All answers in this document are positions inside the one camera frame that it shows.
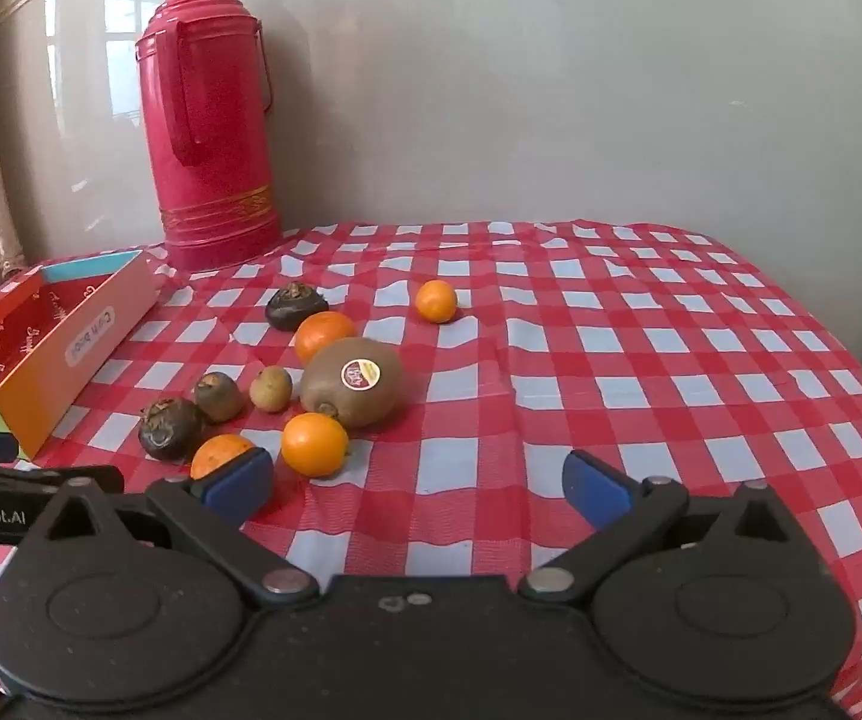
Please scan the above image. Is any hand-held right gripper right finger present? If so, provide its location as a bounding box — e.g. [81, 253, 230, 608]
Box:
[517, 450, 803, 605]

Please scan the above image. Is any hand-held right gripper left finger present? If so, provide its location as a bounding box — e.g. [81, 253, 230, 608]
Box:
[22, 448, 319, 610]

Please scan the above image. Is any large orange mandarin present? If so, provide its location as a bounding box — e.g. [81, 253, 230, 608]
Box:
[190, 434, 259, 479]
[281, 412, 349, 478]
[294, 310, 358, 365]

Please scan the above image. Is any dark water chestnut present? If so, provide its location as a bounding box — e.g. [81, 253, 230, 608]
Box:
[193, 372, 245, 424]
[265, 282, 329, 332]
[137, 398, 205, 461]

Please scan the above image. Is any small tan round fruit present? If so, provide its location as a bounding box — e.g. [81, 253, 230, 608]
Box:
[249, 365, 294, 413]

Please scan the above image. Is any red and orange cardboard box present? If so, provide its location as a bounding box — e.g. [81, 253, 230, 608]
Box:
[0, 250, 158, 462]

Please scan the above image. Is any brown kiwi with sticker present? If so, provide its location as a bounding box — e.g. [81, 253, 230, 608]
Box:
[300, 338, 406, 428]

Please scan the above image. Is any red checkered tablecloth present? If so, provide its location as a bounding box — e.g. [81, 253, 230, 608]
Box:
[0, 219, 862, 720]

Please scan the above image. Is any small orange mandarin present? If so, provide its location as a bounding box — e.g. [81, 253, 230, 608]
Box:
[414, 280, 458, 324]

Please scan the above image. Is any red thermos flask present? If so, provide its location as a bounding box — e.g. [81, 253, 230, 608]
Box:
[134, 0, 283, 272]

